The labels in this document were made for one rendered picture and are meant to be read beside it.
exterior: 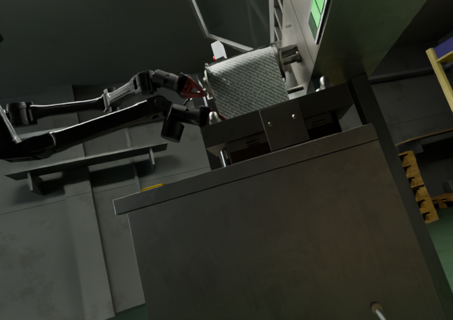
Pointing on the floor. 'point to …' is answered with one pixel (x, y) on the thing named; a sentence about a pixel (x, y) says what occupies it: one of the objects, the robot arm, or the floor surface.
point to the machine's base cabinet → (288, 246)
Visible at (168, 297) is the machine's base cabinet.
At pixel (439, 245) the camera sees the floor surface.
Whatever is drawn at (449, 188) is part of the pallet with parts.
